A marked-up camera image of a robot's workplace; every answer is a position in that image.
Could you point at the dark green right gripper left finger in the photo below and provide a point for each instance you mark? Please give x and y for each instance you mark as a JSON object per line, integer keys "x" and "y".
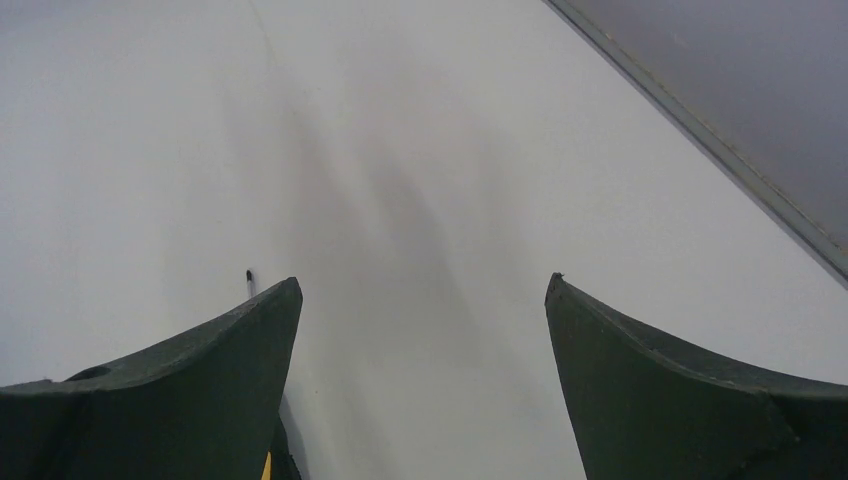
{"x": 203, "y": 404}

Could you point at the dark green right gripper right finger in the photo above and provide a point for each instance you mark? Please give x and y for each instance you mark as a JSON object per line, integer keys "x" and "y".
{"x": 645, "y": 404}

